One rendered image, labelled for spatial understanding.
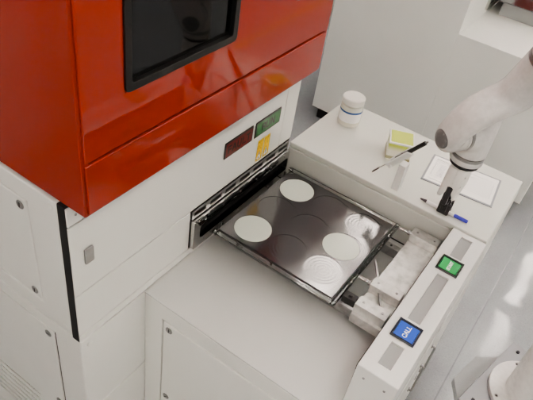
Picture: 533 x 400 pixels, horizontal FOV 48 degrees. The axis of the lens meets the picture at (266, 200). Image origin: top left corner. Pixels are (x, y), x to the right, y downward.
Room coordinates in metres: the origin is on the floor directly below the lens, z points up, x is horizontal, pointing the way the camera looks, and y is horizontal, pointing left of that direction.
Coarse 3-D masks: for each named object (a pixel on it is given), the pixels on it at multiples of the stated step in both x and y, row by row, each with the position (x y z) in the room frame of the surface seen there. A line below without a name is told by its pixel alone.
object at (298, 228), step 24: (264, 192) 1.29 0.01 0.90; (240, 216) 1.17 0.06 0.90; (264, 216) 1.19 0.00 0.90; (288, 216) 1.21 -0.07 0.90; (312, 216) 1.23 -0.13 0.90; (336, 216) 1.25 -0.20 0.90; (360, 216) 1.26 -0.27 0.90; (240, 240) 1.08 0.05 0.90; (264, 240) 1.10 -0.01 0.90; (288, 240) 1.11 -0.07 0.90; (312, 240) 1.13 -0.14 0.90; (360, 240) 1.16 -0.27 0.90; (288, 264) 1.03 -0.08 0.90; (312, 264) 1.04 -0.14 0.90; (336, 264) 1.06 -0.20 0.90; (360, 264) 1.08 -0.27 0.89; (336, 288) 0.98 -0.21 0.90
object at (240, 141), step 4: (252, 128) 1.27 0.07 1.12; (248, 132) 1.26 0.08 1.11; (240, 136) 1.23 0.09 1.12; (244, 136) 1.24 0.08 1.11; (248, 136) 1.26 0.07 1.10; (236, 140) 1.21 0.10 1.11; (240, 140) 1.23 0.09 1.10; (244, 140) 1.24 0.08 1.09; (248, 140) 1.26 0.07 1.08; (228, 144) 1.18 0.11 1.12; (232, 144) 1.20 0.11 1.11; (236, 144) 1.21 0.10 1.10; (240, 144) 1.23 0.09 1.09; (228, 148) 1.18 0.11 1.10; (232, 148) 1.20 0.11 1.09; (236, 148) 1.22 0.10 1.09; (228, 152) 1.19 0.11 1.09; (232, 152) 1.20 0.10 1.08
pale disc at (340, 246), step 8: (328, 240) 1.14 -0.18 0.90; (336, 240) 1.15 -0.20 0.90; (344, 240) 1.15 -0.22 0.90; (352, 240) 1.16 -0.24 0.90; (328, 248) 1.11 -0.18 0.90; (336, 248) 1.12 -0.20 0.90; (344, 248) 1.12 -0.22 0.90; (352, 248) 1.13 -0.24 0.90; (336, 256) 1.09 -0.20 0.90; (344, 256) 1.09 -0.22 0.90; (352, 256) 1.10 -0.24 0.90
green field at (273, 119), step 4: (276, 112) 1.37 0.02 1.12; (280, 112) 1.39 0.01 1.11; (272, 116) 1.35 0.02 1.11; (276, 116) 1.37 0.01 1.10; (264, 120) 1.32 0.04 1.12; (268, 120) 1.34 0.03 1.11; (272, 120) 1.35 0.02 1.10; (276, 120) 1.37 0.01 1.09; (260, 124) 1.30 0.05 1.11; (264, 124) 1.32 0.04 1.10; (268, 124) 1.34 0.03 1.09; (272, 124) 1.36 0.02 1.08; (260, 128) 1.31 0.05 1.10; (264, 128) 1.32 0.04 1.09; (268, 128) 1.34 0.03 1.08; (256, 132) 1.29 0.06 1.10; (260, 132) 1.31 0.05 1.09; (256, 136) 1.29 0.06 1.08
